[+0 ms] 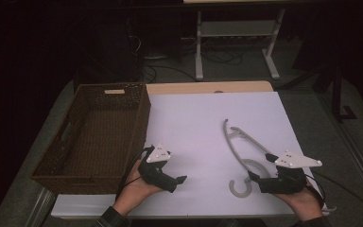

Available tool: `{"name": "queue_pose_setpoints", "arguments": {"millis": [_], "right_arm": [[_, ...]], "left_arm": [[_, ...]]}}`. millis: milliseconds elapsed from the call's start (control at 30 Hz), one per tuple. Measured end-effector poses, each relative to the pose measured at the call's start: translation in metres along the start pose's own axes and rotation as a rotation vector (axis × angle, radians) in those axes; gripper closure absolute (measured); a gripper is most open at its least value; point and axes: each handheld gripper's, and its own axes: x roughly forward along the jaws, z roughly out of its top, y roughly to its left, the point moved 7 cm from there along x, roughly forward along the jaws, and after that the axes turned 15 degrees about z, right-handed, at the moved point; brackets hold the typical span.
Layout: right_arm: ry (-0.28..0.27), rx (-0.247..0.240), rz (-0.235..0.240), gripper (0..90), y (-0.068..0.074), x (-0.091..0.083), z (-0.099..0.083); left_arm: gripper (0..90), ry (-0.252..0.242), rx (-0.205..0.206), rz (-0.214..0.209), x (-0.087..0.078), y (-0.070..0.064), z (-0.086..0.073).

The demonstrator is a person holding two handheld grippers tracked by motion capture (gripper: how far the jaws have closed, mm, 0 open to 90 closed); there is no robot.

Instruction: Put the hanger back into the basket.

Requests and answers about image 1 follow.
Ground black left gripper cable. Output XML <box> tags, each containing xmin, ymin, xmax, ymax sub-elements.
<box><xmin>114</xmin><ymin>147</ymin><xmax>156</xmax><ymax>202</ymax></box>

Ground black floor cables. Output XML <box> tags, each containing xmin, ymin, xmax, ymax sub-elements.
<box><xmin>140</xmin><ymin>46</ymin><xmax>245</xmax><ymax>83</ymax></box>

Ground white board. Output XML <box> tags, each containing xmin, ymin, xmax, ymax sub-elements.
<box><xmin>50</xmin><ymin>91</ymin><xmax>329</xmax><ymax>219</ymax></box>

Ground white metal table frame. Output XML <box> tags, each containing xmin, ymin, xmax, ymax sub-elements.
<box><xmin>194</xmin><ymin>9</ymin><xmax>286</xmax><ymax>81</ymax></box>

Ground person's right hand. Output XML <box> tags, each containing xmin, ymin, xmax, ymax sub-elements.
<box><xmin>271</xmin><ymin>184</ymin><xmax>325</xmax><ymax>222</ymax></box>

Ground dark cabinet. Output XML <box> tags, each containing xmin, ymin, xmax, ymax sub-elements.
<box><xmin>74</xmin><ymin>12</ymin><xmax>144</xmax><ymax>86</ymax></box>

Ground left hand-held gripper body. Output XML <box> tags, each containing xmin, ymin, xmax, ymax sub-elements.
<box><xmin>137</xmin><ymin>143</ymin><xmax>178</xmax><ymax>194</ymax></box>

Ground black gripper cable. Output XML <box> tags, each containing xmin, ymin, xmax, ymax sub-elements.
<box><xmin>114</xmin><ymin>147</ymin><xmax>156</xmax><ymax>202</ymax></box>
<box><xmin>303</xmin><ymin>169</ymin><xmax>363</xmax><ymax>220</ymax></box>

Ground brown wicker basket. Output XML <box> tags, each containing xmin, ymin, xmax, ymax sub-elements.
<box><xmin>30</xmin><ymin>82</ymin><xmax>152</xmax><ymax>196</ymax></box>

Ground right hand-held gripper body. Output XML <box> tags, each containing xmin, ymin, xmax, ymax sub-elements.
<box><xmin>259</xmin><ymin>149</ymin><xmax>323</xmax><ymax>195</ymax></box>

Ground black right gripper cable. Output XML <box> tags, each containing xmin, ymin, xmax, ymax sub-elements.
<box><xmin>303</xmin><ymin>169</ymin><xmax>363</xmax><ymax>220</ymax></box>

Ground person's left hand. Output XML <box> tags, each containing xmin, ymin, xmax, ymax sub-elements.
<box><xmin>112</xmin><ymin>159</ymin><xmax>165</xmax><ymax>217</ymax></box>

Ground grey plastic clothes hanger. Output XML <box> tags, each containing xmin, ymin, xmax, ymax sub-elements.
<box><xmin>222</xmin><ymin>118</ymin><xmax>280</xmax><ymax>199</ymax></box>

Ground black metal stand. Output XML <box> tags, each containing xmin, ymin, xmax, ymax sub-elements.
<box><xmin>313</xmin><ymin>61</ymin><xmax>359</xmax><ymax>123</ymax></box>

